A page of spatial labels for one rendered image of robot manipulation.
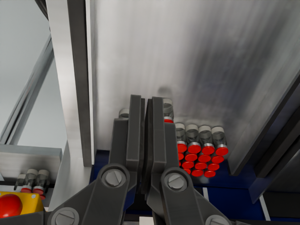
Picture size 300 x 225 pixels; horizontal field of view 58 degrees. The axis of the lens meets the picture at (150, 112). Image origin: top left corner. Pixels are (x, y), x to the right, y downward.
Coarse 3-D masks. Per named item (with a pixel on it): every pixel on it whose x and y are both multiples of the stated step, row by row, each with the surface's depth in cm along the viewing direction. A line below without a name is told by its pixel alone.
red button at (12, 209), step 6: (0, 198) 42; (6, 198) 42; (12, 198) 42; (18, 198) 42; (0, 204) 41; (6, 204) 41; (12, 204) 41; (18, 204) 42; (0, 210) 40; (6, 210) 40; (12, 210) 41; (18, 210) 42; (0, 216) 40; (6, 216) 40
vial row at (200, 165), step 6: (210, 156) 47; (180, 162) 45; (186, 162) 45; (192, 162) 45; (198, 162) 46; (204, 162) 46; (210, 162) 46; (186, 168) 46; (198, 168) 46; (204, 168) 46; (210, 168) 47; (216, 168) 47
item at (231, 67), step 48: (96, 0) 30; (144, 0) 30; (192, 0) 30; (240, 0) 30; (288, 0) 30; (96, 48) 35; (144, 48) 35; (192, 48) 35; (240, 48) 35; (288, 48) 35; (96, 96) 41; (144, 96) 41; (192, 96) 41; (240, 96) 41; (96, 144) 49; (240, 144) 48
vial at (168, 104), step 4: (164, 100) 40; (168, 100) 41; (164, 104) 40; (168, 104) 40; (172, 104) 41; (164, 108) 39; (168, 108) 39; (172, 108) 40; (164, 112) 39; (168, 112) 39; (172, 112) 39; (164, 116) 39; (168, 116) 39; (172, 116) 39; (172, 120) 38
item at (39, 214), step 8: (16, 216) 9; (24, 216) 9; (32, 216) 9; (40, 216) 9; (48, 216) 10; (0, 224) 9; (8, 224) 9; (16, 224) 9; (24, 224) 9; (32, 224) 9; (40, 224) 9
